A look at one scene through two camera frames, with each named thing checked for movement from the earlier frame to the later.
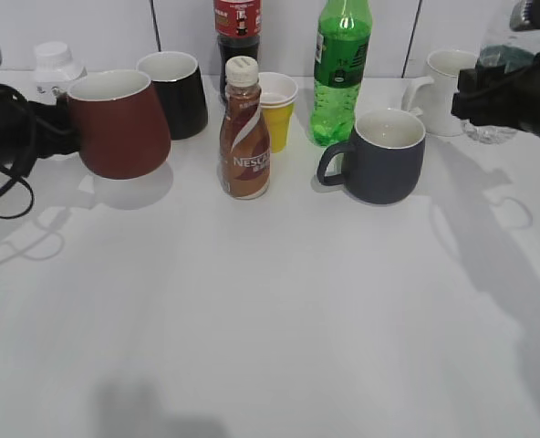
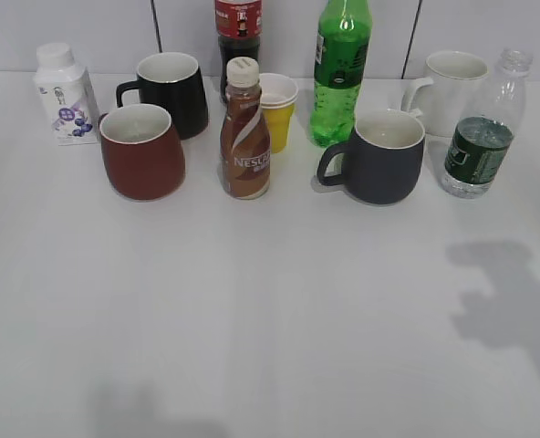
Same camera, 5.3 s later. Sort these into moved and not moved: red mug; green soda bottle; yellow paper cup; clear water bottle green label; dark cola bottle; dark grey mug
Moved: red mug; clear water bottle green label
Not moved: dark cola bottle; yellow paper cup; green soda bottle; dark grey mug
